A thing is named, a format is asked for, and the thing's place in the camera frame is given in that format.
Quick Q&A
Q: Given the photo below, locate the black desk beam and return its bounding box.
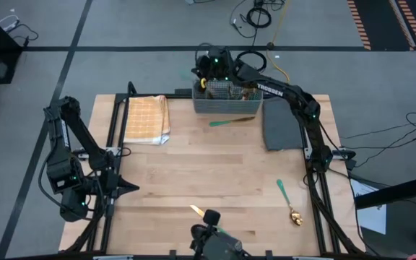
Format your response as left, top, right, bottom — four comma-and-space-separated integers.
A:
354, 172, 416, 210

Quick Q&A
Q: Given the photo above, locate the black table frame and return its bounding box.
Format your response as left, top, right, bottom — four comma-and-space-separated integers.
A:
61, 81, 366, 258

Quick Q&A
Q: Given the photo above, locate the black hanging cable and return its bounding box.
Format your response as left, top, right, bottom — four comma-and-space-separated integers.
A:
251, 0, 263, 50

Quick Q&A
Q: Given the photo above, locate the grey folded cloth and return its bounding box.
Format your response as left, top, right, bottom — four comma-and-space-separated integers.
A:
261, 95, 305, 152

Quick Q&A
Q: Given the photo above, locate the coiled black cable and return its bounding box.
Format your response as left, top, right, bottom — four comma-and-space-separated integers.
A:
246, 6, 272, 29
235, 49, 268, 76

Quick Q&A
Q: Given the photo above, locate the black round-ended device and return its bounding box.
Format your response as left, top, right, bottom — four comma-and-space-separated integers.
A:
188, 208, 222, 260

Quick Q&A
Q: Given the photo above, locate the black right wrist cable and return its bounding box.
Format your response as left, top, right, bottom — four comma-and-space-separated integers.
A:
194, 42, 215, 62

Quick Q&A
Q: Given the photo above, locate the white paper sheet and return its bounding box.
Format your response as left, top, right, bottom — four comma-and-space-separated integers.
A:
350, 178, 388, 235

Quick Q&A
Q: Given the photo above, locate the thin black cable white plug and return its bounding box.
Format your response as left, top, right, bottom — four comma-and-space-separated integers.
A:
228, 0, 258, 40

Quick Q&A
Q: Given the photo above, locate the beige cloth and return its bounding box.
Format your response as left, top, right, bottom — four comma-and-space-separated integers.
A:
123, 95, 171, 146

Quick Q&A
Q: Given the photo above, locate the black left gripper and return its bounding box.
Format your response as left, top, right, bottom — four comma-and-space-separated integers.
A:
97, 174, 141, 200

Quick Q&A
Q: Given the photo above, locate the wire mesh cutlery basket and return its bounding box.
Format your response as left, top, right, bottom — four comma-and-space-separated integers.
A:
192, 79, 264, 115

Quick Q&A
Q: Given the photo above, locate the yellow hanging cable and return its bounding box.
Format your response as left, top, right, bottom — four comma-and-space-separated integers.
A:
268, 0, 291, 47

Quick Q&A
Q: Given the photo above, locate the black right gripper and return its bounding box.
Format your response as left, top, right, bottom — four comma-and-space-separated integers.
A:
192, 45, 236, 82

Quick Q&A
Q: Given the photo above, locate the yellow floor cable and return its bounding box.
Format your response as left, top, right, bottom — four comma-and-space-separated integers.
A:
264, 50, 290, 84

